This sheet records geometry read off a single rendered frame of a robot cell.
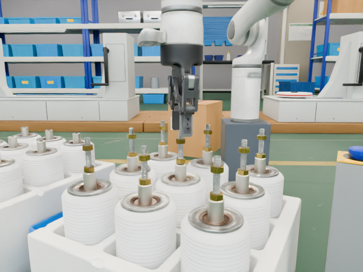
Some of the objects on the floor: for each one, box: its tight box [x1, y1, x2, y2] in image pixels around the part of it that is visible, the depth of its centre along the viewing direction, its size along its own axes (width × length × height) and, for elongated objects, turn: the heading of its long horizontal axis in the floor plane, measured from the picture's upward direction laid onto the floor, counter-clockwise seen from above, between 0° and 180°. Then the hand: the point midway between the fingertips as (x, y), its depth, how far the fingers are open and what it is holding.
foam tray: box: [0, 160, 116, 272], centre depth 84 cm, size 39×39×18 cm
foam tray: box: [28, 195, 301, 272], centre depth 59 cm, size 39×39×18 cm
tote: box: [279, 81, 316, 96], centre depth 485 cm, size 50×41×37 cm
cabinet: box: [266, 64, 300, 96], centre depth 586 cm, size 57×47×69 cm
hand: (181, 126), depth 54 cm, fingers open, 6 cm apart
